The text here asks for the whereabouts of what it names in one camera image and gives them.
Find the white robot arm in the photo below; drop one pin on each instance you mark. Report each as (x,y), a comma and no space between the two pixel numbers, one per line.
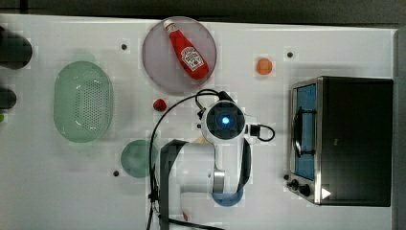
(222,164)

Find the silver black toaster oven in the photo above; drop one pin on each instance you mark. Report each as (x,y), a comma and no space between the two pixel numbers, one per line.
(341,141)

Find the small red strawberry toy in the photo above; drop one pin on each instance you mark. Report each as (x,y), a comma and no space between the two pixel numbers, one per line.
(160,105)

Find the red plush ketchup bottle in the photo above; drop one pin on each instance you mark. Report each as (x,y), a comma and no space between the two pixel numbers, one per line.
(188,56)

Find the grey round plate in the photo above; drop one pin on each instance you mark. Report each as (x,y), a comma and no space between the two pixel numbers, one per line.
(161,63)

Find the orange toy fruit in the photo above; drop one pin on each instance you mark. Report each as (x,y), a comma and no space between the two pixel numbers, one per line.
(264,66)

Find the mint green cup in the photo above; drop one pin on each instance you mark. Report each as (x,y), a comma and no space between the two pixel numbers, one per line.
(136,157)

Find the blue cup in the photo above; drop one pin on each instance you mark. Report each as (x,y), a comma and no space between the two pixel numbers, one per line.
(227,200)

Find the mint green colander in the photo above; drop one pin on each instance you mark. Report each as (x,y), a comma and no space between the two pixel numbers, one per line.
(83,102)

